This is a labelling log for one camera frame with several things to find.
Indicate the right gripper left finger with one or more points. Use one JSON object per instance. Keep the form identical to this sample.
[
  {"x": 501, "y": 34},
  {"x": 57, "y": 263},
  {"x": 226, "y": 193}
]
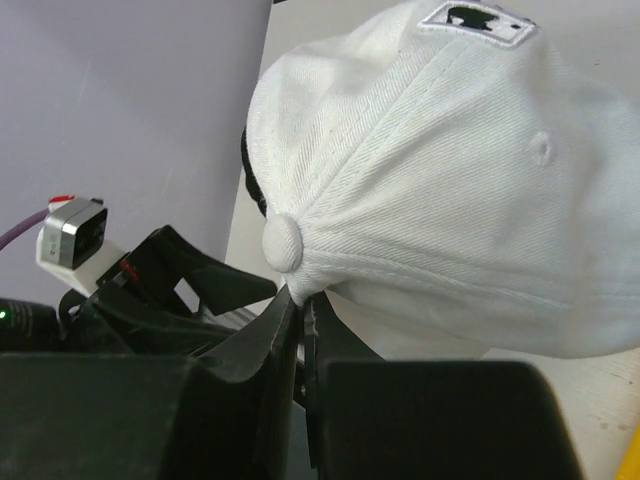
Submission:
[{"x": 111, "y": 416}]

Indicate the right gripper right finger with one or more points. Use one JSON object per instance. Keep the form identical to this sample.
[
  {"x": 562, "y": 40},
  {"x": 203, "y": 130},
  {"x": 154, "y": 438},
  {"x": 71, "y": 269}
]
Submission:
[{"x": 369, "y": 418}]

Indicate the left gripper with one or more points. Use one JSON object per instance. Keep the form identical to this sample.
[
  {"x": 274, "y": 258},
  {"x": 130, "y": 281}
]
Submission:
[{"x": 119, "y": 324}]

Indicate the white baseball cap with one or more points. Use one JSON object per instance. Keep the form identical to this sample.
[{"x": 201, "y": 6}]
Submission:
[{"x": 443, "y": 163}]

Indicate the black cap white logo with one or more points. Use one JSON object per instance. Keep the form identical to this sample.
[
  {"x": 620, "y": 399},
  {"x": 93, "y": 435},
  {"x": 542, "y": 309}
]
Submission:
[{"x": 251, "y": 184}]

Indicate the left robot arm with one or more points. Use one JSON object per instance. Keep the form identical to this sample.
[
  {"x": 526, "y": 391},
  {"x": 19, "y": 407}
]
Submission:
[{"x": 28, "y": 327}]

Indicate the yellow plastic tray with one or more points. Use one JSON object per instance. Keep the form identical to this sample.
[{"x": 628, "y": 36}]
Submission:
[{"x": 629, "y": 468}]

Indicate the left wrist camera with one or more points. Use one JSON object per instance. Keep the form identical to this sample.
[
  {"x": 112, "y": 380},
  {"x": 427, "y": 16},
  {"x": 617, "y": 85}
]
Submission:
[{"x": 72, "y": 244}]

